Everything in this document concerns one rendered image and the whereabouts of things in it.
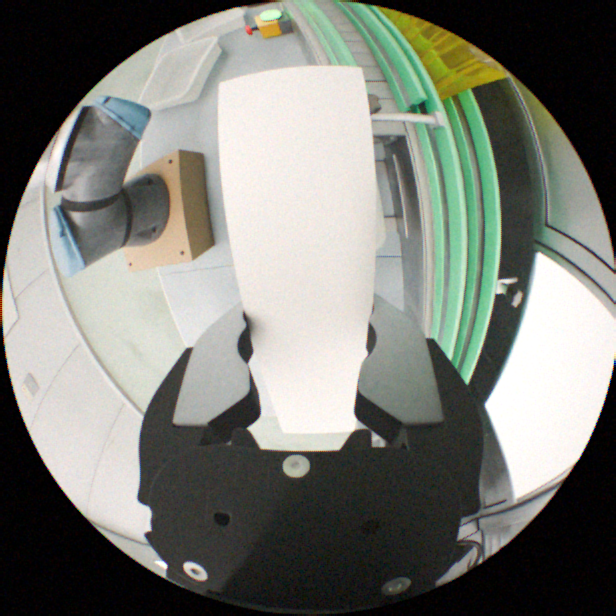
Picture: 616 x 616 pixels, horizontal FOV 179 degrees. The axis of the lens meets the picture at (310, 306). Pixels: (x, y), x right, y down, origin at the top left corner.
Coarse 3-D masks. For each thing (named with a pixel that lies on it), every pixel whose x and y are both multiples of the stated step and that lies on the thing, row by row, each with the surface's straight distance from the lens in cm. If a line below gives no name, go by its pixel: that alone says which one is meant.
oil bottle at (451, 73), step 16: (432, 48) 34; (448, 48) 31; (464, 48) 29; (432, 64) 34; (448, 64) 31; (464, 64) 29; (480, 64) 28; (496, 64) 28; (432, 80) 34; (448, 80) 33; (464, 80) 33; (480, 80) 32; (448, 96) 39
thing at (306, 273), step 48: (240, 96) 10; (288, 96) 10; (336, 96) 10; (240, 144) 10; (288, 144) 9; (336, 144) 9; (240, 192) 9; (288, 192) 9; (336, 192) 9; (240, 240) 10; (288, 240) 9; (336, 240) 9; (240, 288) 10; (288, 288) 10; (336, 288) 10; (288, 336) 11; (336, 336) 11; (288, 384) 14; (336, 384) 14; (288, 432) 20; (336, 432) 20
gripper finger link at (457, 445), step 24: (432, 360) 8; (456, 384) 8; (456, 408) 7; (408, 432) 6; (432, 432) 6; (456, 432) 7; (480, 432) 7; (432, 456) 6; (456, 456) 6; (480, 456) 7; (456, 480) 6; (480, 504) 6
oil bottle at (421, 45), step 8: (416, 24) 37; (424, 24) 35; (432, 24) 33; (408, 32) 39; (416, 32) 37; (424, 32) 35; (432, 32) 33; (440, 32) 32; (448, 32) 32; (408, 40) 39; (416, 40) 37; (424, 40) 35; (432, 40) 34; (440, 40) 33; (416, 48) 37; (424, 48) 35
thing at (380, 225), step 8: (376, 184) 37; (376, 192) 37; (376, 200) 37; (376, 208) 37; (376, 216) 38; (376, 224) 39; (384, 224) 38; (376, 232) 40; (384, 232) 38; (376, 240) 39; (384, 240) 39; (376, 248) 38
